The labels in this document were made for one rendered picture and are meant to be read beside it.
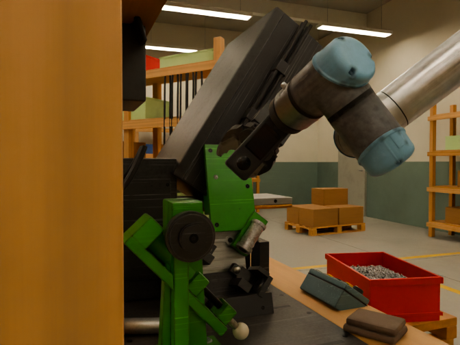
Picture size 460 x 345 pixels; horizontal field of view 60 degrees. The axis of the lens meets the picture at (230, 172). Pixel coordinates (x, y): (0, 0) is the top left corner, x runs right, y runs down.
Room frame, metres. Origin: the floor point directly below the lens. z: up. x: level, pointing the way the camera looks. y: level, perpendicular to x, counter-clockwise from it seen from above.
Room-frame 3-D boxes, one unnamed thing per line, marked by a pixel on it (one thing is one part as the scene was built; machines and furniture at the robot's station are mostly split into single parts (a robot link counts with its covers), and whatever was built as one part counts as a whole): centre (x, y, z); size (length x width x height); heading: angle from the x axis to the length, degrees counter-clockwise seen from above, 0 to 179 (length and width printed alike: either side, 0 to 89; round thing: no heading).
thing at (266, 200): (1.14, 0.03, 1.11); 0.39 x 0.16 x 0.03; 111
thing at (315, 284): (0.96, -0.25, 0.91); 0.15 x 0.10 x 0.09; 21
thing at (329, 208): (7.25, -1.73, 0.37); 1.20 x 0.80 x 0.74; 117
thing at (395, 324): (0.77, -0.28, 0.91); 0.10 x 0.08 x 0.03; 50
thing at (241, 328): (0.66, -0.01, 0.96); 0.06 x 0.03 x 0.06; 111
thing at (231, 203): (0.98, 0.01, 1.17); 0.13 x 0.12 x 0.20; 21
